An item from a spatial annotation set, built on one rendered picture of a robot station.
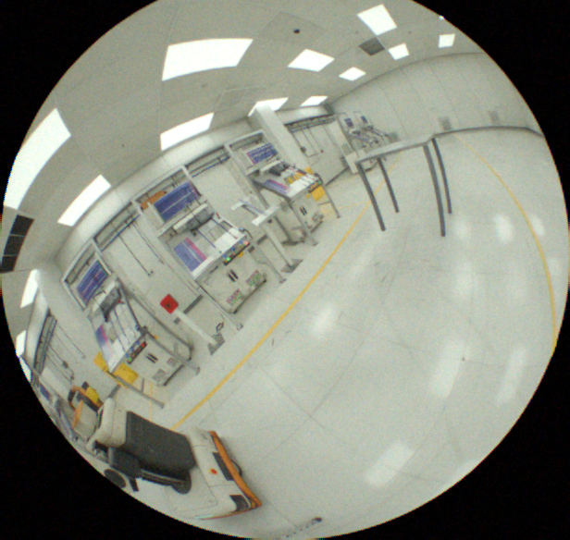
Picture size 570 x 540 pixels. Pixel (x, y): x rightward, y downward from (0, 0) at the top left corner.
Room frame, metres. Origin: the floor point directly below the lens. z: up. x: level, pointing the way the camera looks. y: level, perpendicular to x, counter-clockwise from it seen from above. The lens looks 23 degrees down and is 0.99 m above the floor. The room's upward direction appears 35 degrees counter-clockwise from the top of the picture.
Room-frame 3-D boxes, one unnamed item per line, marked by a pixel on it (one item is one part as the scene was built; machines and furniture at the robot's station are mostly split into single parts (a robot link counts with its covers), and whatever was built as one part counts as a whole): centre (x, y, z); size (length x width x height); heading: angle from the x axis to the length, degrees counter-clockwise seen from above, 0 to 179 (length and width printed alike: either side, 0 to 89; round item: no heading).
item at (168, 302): (1.38, 1.24, 0.39); 0.24 x 0.24 x 0.78; 27
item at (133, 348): (1.31, 2.00, 0.66); 1.01 x 0.73 x 1.31; 27
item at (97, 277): (1.49, 2.11, 0.95); 1.35 x 0.82 x 1.90; 27
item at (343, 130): (4.38, -3.65, 0.95); 1.36 x 0.82 x 1.90; 27
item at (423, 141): (1.08, -1.33, 0.40); 0.70 x 0.45 x 0.80; 16
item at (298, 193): (2.62, -0.58, 0.65); 1.01 x 0.73 x 1.29; 27
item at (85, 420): (0.02, 1.27, 0.87); 0.23 x 0.15 x 0.11; 117
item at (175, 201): (2.04, 0.70, 1.52); 0.51 x 0.13 x 0.27; 117
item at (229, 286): (2.12, 0.80, 0.31); 0.70 x 0.65 x 0.62; 117
